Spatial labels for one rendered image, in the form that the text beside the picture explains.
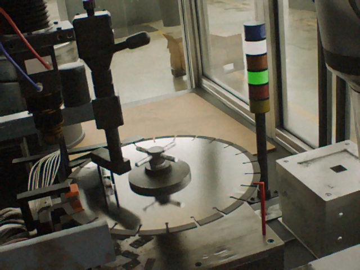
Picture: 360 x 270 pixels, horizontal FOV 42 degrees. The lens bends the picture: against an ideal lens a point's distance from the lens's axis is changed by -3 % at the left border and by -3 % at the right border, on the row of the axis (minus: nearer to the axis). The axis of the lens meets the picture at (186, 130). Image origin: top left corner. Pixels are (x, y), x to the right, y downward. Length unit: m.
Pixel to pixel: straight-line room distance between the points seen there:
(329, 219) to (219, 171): 0.21
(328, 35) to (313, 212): 0.59
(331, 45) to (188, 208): 0.47
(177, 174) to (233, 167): 0.10
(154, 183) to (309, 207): 0.29
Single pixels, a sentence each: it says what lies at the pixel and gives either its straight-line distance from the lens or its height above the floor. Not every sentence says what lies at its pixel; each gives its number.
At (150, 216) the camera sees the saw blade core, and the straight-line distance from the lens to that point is 0.76.
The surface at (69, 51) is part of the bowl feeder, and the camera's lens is 1.45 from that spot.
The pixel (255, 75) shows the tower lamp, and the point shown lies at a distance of 1.01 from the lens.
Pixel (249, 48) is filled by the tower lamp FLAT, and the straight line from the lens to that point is 1.00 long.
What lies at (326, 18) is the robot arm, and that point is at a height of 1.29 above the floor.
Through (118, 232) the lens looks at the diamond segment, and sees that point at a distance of 0.73.
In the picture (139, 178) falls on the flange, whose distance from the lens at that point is 0.85.
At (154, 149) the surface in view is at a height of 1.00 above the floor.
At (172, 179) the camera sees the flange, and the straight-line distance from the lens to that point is 0.83.
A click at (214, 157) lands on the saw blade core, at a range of 0.91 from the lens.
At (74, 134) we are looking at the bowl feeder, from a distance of 1.54.
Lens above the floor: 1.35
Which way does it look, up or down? 23 degrees down
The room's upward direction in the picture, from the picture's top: 7 degrees counter-clockwise
